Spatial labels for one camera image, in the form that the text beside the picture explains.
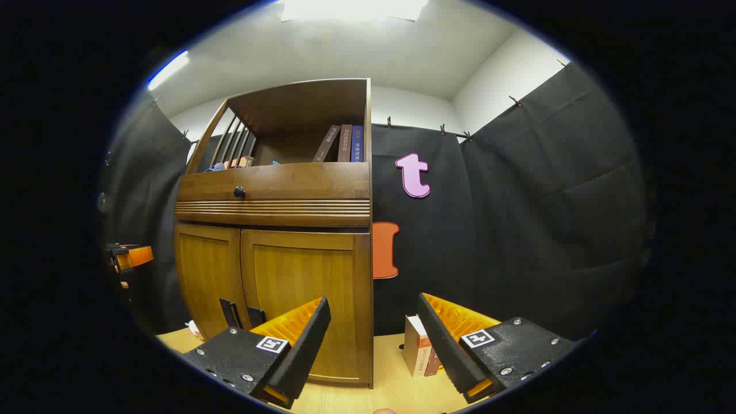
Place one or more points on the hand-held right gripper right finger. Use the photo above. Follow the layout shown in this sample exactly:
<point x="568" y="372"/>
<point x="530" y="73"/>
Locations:
<point x="445" y="351"/>

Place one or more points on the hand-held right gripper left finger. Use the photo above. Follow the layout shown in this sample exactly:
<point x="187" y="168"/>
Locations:
<point x="305" y="351"/>

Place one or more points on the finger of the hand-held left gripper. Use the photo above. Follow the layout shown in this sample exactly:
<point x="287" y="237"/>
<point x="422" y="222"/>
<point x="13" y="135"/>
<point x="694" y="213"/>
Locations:
<point x="140" y="256"/>

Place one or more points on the wooden cabinet door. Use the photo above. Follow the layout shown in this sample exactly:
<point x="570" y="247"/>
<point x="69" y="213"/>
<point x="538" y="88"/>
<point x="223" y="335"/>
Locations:
<point x="299" y="276"/>
<point x="207" y="276"/>

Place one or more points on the wooden double-door shoe cabinet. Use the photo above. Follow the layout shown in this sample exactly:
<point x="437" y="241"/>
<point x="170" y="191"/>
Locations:
<point x="276" y="213"/>

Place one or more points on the small printed carton box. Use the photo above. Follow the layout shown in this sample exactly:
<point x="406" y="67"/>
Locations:
<point x="416" y="348"/>

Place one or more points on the small blue object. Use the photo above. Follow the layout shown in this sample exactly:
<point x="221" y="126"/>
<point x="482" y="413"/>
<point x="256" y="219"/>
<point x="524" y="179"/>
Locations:
<point x="215" y="167"/>

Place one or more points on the black round drawer knob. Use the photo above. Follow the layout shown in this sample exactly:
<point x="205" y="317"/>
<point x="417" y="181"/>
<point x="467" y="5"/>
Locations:
<point x="239" y="192"/>

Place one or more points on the wooden ribbed drawer front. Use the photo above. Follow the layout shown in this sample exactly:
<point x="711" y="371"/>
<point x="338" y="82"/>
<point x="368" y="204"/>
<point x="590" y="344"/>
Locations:
<point x="276" y="198"/>

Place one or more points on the black backdrop cloth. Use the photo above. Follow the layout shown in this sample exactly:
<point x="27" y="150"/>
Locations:
<point x="517" y="201"/>

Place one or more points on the dark brown book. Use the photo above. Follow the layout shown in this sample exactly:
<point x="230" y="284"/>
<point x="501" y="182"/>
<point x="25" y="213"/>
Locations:
<point x="344" y="144"/>

